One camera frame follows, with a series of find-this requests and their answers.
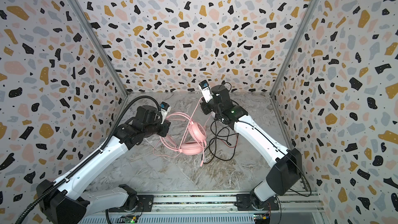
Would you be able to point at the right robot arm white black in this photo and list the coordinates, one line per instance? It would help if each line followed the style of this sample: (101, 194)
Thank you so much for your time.
(285, 164)

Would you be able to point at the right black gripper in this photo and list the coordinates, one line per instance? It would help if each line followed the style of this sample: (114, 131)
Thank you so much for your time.
(205, 107)

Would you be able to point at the right aluminium corner post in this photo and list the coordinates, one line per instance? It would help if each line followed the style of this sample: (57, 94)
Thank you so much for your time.
(300, 32)

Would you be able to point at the left aluminium corner post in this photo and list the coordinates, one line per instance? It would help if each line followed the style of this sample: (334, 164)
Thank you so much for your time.
(74, 4)

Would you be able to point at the left green circuit board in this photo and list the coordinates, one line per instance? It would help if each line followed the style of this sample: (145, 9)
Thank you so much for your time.
(129, 219)

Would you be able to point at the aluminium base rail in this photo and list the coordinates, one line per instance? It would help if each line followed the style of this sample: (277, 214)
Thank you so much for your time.
(216, 207)

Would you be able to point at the aluminium corner post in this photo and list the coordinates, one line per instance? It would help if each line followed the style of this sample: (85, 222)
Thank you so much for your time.
(300, 32)
(74, 4)

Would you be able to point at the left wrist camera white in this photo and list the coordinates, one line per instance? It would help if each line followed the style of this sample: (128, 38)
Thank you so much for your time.
(165, 109)

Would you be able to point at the pink headphones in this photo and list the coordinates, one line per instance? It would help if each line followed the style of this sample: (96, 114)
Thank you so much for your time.
(194, 139)

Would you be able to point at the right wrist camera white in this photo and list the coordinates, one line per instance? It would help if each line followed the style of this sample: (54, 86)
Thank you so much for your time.
(206, 91)

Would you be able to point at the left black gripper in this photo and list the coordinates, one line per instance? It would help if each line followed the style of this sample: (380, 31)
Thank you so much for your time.
(166, 125)

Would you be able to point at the right circuit board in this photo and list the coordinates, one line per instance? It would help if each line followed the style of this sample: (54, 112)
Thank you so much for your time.
(262, 218)

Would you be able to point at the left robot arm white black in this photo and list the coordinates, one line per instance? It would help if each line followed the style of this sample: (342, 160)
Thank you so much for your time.
(65, 200)

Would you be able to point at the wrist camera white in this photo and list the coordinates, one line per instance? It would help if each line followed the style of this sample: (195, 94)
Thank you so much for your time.
(206, 91)
(165, 109)

